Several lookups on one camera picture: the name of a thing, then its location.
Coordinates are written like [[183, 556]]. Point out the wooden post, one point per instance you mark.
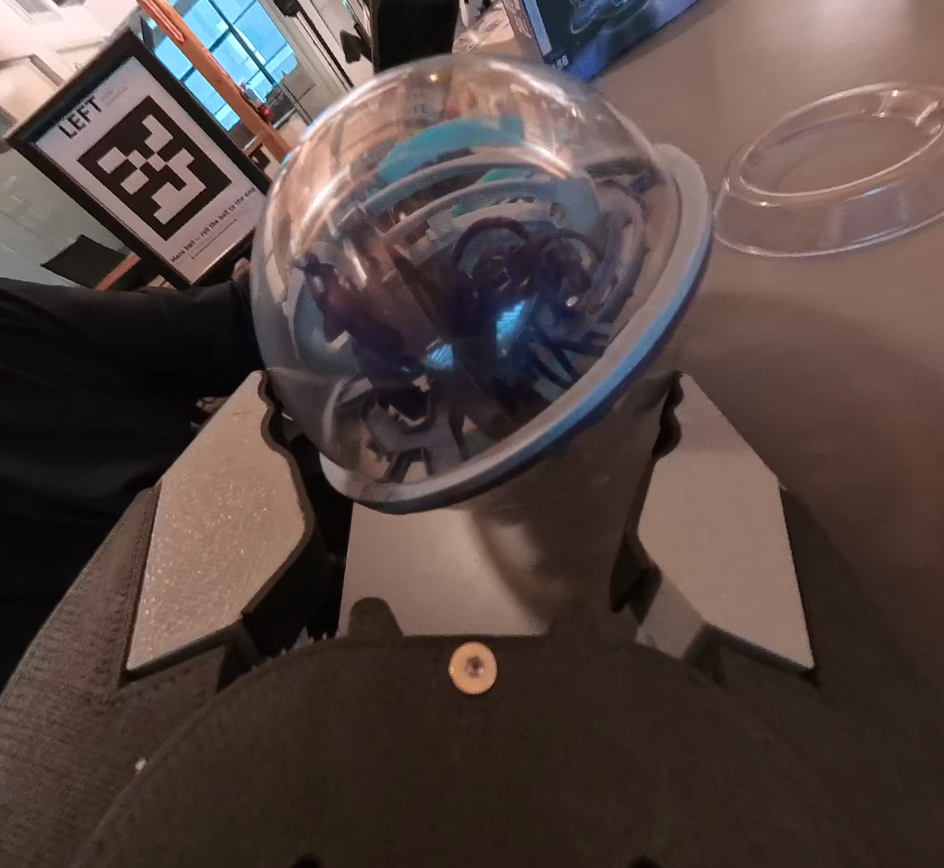
[[199, 49]]

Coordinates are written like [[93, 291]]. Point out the black framed instruction sign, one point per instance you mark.
[[147, 167]]

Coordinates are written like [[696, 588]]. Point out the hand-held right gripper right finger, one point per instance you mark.
[[715, 514]]

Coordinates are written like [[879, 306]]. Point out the large glass window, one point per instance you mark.
[[228, 27]]

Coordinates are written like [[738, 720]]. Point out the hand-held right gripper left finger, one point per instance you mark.
[[214, 543]]

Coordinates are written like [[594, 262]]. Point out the person's left forearm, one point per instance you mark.
[[110, 351]]

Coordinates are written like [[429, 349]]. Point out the black tripod stand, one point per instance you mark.
[[302, 16]]

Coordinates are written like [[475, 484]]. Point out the clear plastic maze ball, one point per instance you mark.
[[442, 219]]

